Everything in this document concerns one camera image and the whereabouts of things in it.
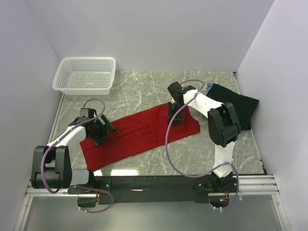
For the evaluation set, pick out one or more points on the white perforated plastic basket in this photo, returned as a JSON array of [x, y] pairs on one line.
[[85, 75]]

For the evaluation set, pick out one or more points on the red t-shirt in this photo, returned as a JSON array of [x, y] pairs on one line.
[[137, 133]]

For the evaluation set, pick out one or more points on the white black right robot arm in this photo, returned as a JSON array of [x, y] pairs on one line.
[[223, 127]]

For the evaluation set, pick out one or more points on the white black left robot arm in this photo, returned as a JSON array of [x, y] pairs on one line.
[[51, 166]]

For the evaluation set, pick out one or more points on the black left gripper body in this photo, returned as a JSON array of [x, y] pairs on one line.
[[103, 130]]

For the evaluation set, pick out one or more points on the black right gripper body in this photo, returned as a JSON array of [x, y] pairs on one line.
[[175, 110]]

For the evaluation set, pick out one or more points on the folded black t-shirt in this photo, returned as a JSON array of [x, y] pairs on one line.
[[244, 106]]

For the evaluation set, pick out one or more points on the aluminium frame rail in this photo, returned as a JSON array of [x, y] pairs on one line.
[[248, 185]]

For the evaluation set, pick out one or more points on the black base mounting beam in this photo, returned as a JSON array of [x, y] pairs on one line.
[[146, 189]]

